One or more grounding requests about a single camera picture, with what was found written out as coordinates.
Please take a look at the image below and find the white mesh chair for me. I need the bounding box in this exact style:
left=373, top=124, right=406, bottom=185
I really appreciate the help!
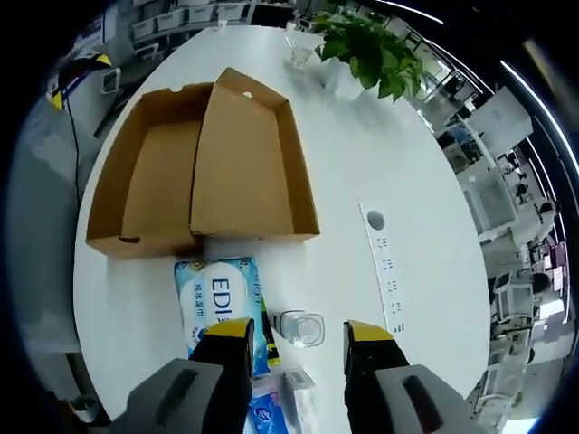
left=8, top=144, right=87, bottom=358

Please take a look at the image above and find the brown cardboard shoe box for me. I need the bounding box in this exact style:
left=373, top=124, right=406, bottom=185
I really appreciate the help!
left=85, top=66, right=321, bottom=261

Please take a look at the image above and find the table power socket panel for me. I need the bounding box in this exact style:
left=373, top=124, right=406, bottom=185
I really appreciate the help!
left=357, top=201, right=408, bottom=335

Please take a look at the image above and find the blue wipes pack soft item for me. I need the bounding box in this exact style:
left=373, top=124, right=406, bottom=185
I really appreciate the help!
left=174, top=256, right=272, bottom=379

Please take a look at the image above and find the row of white storage bins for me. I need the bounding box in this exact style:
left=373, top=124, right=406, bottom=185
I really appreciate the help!
left=130, top=0, right=254, bottom=40

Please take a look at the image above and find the blue tissue packet soft item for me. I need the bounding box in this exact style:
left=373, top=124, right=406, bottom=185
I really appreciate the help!
left=246, top=368, right=318, bottom=434

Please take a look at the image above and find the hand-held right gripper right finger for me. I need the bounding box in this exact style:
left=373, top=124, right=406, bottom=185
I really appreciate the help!
left=342, top=319, right=476, bottom=434

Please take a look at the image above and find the green potted plant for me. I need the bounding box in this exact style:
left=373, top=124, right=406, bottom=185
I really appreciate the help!
left=309, top=11, right=426, bottom=103

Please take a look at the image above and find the white office chair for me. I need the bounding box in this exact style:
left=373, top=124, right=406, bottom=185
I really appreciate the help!
left=135, top=40, right=166, bottom=62

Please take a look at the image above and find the small paper cup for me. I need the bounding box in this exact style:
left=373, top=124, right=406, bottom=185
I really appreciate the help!
left=284, top=35, right=313, bottom=69

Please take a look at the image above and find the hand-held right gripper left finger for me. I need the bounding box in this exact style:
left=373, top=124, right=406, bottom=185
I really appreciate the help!
left=110, top=317, right=255, bottom=434

